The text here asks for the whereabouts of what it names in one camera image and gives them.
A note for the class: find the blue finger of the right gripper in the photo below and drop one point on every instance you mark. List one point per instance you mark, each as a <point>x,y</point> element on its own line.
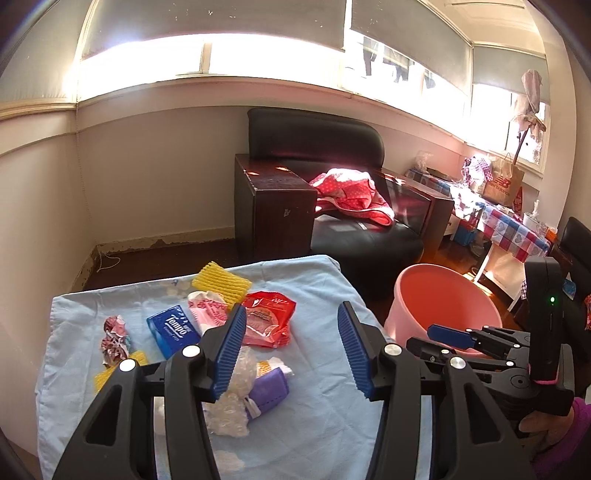
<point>454,338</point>

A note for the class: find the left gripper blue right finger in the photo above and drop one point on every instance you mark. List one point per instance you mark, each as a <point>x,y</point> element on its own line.
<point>357,341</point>

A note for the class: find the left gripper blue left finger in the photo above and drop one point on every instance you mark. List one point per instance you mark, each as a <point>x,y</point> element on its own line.
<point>227,341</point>

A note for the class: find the white styrofoam piece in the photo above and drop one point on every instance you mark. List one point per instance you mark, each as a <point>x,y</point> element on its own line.
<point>264,367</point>

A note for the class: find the clear bubble wrap piece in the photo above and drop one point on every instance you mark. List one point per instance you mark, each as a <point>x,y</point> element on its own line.
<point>227,416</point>

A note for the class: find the pink plastic trash bucket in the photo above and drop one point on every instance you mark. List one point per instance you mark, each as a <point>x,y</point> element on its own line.
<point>427,294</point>

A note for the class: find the pink white patterned bag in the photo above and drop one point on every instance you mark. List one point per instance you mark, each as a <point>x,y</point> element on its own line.
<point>208,309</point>

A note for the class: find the blue Tempo tissue pack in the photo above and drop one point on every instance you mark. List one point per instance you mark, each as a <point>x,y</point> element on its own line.
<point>172,330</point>

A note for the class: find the red snack wrapper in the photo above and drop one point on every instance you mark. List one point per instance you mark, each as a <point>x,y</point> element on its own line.
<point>268,317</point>

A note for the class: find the yellow foam fruit net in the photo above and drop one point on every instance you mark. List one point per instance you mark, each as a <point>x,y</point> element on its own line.
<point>213,278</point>

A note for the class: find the red white wrapper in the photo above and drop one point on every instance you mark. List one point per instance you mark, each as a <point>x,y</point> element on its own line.
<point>115,344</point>

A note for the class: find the person's right hand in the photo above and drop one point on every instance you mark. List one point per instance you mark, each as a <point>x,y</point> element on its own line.
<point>546,428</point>

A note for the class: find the checkered cloth side table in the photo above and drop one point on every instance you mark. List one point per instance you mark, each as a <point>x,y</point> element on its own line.
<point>512,242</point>

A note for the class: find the red polka dot garment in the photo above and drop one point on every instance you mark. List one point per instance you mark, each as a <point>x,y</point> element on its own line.
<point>352,193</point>

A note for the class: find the black leather armchair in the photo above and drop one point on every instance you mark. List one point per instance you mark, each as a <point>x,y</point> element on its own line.
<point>275,207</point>

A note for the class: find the brown paper shopping bag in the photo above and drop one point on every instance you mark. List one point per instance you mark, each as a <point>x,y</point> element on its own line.
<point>507,179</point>

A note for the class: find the coat stand with clothes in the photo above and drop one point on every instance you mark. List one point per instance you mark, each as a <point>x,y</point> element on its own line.
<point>526,109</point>

